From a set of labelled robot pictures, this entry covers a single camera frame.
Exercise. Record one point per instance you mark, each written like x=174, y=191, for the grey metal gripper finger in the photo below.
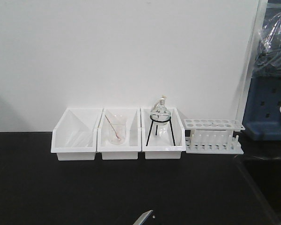
x=143, y=217

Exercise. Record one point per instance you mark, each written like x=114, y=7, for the clear glass beaker in bin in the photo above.
x=119, y=123

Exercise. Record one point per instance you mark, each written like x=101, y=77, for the white right storage bin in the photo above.
x=169, y=142

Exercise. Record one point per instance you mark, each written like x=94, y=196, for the white storage bin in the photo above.
x=169, y=142
x=132, y=146
x=74, y=138

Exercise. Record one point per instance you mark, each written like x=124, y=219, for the glass stirring rod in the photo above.
x=118, y=138

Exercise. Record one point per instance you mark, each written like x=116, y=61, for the white middle storage bin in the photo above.
x=132, y=146

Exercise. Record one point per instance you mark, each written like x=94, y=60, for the glass alcohol lamp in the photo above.
x=160, y=113

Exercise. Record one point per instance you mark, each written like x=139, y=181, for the white test tube rack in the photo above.
x=213, y=136

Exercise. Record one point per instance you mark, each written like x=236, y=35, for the white left storage bin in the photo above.
x=74, y=138

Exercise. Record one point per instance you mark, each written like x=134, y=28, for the black lab sink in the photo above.
x=263, y=175

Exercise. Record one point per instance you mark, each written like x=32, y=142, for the grey pegboard drying rack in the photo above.
x=262, y=117

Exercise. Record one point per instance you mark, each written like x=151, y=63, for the plastic bag of pegs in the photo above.
x=268, y=59

